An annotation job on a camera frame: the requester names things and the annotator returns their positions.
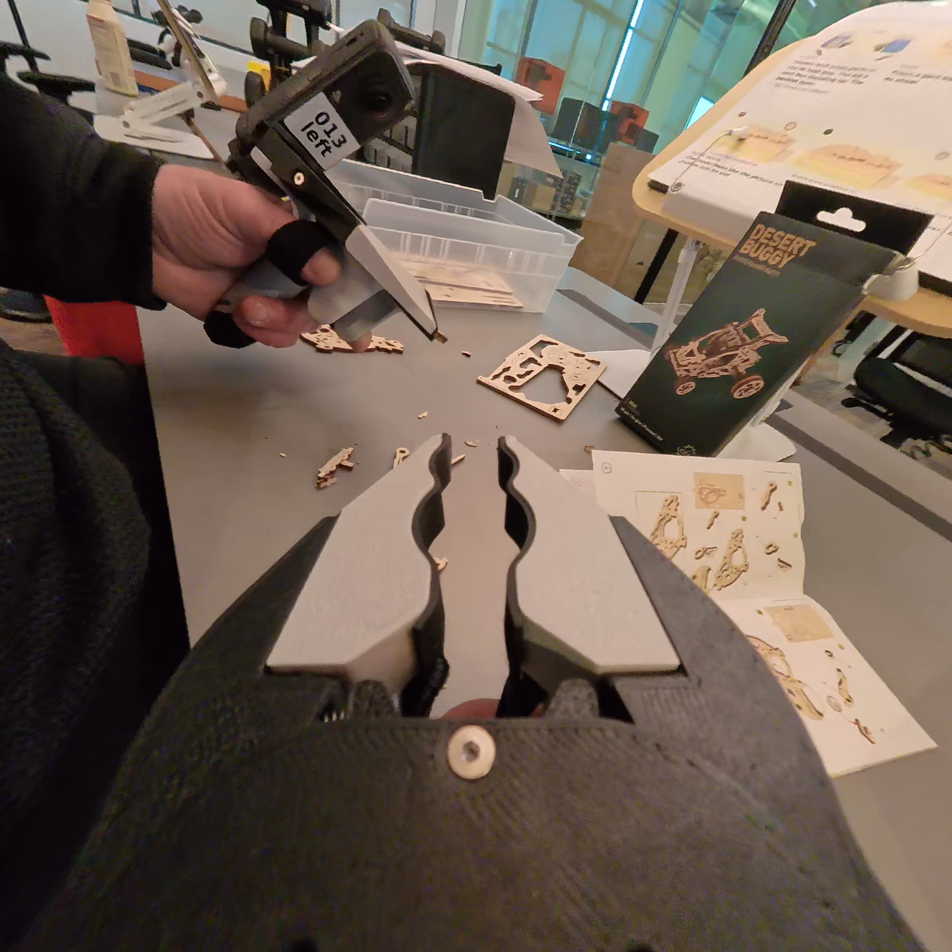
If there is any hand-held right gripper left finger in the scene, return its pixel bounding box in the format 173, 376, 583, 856
265, 433, 453, 716

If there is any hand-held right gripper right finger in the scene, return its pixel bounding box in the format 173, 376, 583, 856
496, 434, 682, 716

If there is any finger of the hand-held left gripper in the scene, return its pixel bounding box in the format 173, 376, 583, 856
344, 222, 441, 345
301, 260, 397, 345

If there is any person's left forearm black sleeve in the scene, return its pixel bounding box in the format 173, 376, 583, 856
0, 74, 169, 312

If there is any flat wooden model piece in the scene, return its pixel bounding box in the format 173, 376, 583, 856
300, 323, 406, 357

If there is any wooden parts sheet in bin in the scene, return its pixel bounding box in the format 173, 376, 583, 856
405, 269, 526, 310

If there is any small wooden model assembly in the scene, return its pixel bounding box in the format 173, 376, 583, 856
315, 445, 357, 490

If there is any square wooden parts sheet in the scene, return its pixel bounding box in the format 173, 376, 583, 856
476, 334, 605, 424

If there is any black model kit box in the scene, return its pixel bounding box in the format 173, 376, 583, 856
615, 180, 935, 458

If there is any person's left hand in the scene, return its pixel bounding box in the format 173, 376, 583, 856
149, 164, 374, 354

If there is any clear plastic bin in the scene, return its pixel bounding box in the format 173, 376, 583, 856
327, 158, 586, 315

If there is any black upright box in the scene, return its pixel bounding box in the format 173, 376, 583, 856
411, 62, 519, 202

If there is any white phone holder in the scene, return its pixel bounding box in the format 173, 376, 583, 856
95, 0, 229, 147

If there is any folded instruction sheet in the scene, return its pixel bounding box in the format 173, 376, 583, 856
558, 448, 938, 779

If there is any cardboard box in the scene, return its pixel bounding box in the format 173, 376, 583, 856
570, 140, 699, 304

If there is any red object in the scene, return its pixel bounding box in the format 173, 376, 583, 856
43, 295, 147, 367

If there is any person's black sweater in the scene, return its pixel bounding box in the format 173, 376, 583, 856
0, 338, 193, 952

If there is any black office chair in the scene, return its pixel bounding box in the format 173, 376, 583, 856
840, 311, 952, 456

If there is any white clip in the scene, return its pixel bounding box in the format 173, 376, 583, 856
869, 255, 925, 303

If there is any large instruction poster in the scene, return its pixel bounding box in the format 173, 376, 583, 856
646, 0, 952, 218

